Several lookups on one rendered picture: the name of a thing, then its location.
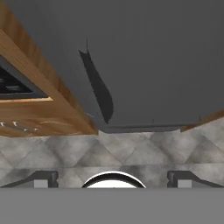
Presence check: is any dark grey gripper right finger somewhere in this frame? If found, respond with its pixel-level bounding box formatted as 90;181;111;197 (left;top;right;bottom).
166;170;224;189

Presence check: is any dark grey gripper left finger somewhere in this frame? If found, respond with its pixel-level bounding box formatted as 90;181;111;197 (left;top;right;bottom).
0;170;60;189

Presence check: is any wooden oven cupboard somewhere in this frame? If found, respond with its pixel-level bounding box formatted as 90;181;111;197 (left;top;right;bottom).
0;0;100;138

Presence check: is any white and black round thing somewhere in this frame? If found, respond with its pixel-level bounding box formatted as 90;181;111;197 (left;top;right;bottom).
80;171;147;189

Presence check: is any silver cupboard handle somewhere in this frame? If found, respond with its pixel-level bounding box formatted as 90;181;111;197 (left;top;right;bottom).
0;121;39;132

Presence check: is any dark grey fridge door handle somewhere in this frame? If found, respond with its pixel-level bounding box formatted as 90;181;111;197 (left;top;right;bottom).
78;38;115;124

